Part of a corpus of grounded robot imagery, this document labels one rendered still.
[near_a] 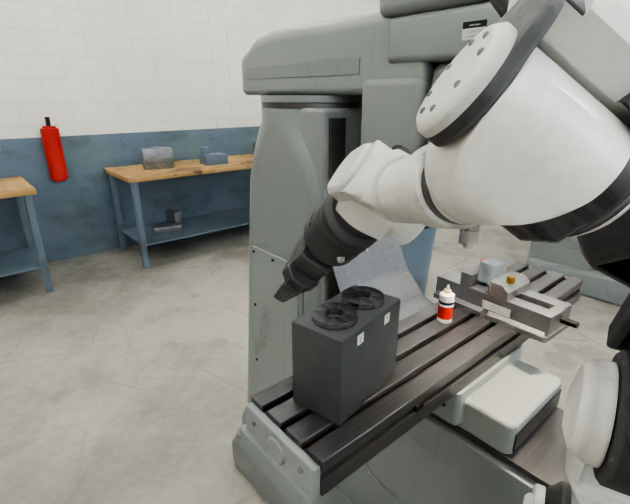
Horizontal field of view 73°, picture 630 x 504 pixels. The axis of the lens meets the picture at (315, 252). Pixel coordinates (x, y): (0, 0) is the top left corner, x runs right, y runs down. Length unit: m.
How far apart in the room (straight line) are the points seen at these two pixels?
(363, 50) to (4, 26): 3.94
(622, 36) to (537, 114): 0.07
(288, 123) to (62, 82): 3.69
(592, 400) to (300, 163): 1.03
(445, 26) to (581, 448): 0.84
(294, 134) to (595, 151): 1.08
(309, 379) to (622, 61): 0.71
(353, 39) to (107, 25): 3.95
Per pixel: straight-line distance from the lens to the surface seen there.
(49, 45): 4.84
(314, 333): 0.80
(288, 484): 1.83
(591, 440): 0.41
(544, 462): 1.21
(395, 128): 1.10
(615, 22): 0.32
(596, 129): 0.30
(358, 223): 0.53
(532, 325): 1.26
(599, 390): 0.41
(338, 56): 1.26
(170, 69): 5.15
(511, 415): 1.16
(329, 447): 0.84
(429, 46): 1.06
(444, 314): 1.23
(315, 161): 1.26
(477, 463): 1.23
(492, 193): 0.29
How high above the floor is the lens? 1.56
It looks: 20 degrees down
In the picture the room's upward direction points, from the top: straight up
